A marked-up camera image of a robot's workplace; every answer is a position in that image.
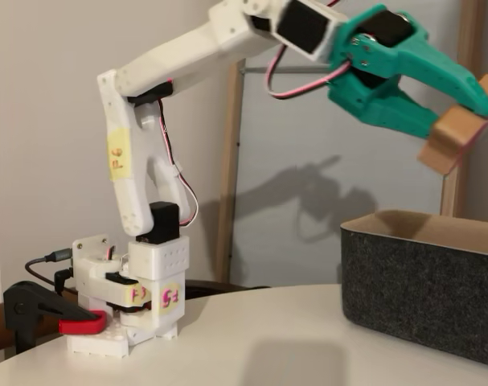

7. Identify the wooden block red striped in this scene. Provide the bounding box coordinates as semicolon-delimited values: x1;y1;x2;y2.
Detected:
416;73;488;176

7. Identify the dark grey felt bin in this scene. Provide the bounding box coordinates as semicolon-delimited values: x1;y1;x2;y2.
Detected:
339;208;488;369

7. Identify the yellow label F6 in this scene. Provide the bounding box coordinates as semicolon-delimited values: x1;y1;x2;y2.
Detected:
106;127;133;182

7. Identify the yellow label F5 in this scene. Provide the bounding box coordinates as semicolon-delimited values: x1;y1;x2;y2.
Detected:
158;281;183;318

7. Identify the yellow label F3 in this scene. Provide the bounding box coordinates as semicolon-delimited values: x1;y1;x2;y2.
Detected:
125;284;149;309

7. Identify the black red table clamp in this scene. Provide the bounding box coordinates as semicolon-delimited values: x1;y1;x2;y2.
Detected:
2;281;107;355

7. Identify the wooden frame with pale panel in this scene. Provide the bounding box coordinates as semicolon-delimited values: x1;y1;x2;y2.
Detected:
217;0;488;285

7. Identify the red white black servo cable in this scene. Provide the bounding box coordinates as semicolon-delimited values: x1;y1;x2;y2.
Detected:
157;98;199;229
265;39;354;101

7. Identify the grey usb cable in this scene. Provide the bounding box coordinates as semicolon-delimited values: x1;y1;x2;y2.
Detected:
25;248;75;287

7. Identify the black power cable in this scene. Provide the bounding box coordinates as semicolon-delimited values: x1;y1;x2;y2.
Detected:
54;269;79;297

